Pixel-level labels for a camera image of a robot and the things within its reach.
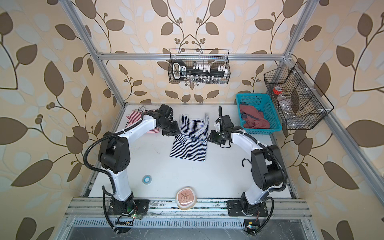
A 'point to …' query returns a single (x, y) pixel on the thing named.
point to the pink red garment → (253, 118)
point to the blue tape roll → (146, 179)
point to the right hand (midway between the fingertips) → (209, 140)
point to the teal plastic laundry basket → (261, 102)
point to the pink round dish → (186, 198)
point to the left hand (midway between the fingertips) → (181, 131)
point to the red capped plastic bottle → (278, 90)
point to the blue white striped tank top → (192, 143)
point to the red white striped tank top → (135, 115)
